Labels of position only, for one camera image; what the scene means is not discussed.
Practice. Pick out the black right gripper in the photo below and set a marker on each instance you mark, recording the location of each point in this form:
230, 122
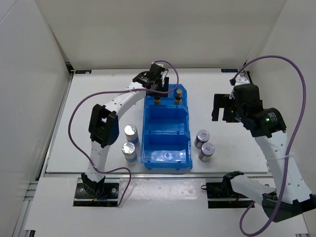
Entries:
222, 100

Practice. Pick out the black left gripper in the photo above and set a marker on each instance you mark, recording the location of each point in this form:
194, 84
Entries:
166, 84

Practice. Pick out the yellow-label bottle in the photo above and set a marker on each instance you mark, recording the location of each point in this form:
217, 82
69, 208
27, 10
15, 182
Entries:
178, 97
157, 100

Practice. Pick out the silver-lid spice jar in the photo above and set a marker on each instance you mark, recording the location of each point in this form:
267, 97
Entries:
129, 152
131, 134

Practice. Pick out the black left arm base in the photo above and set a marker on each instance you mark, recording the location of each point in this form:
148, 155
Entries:
105, 195

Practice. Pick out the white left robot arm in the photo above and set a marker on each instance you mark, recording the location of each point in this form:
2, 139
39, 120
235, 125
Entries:
104, 123

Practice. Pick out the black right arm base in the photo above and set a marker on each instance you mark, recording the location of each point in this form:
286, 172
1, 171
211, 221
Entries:
218, 198

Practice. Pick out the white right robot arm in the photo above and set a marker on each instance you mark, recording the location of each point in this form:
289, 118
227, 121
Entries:
290, 196

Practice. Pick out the blue three-compartment plastic bin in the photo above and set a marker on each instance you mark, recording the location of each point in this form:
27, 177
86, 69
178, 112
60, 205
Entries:
166, 139

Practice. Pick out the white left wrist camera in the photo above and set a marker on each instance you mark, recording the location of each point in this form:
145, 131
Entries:
159, 64

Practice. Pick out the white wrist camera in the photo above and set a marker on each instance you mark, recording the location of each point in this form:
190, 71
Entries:
159, 64
239, 79

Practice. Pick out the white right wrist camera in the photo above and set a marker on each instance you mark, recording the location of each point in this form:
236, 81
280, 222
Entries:
239, 79

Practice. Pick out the aluminium table frame rail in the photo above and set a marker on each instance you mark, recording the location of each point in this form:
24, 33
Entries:
156, 175

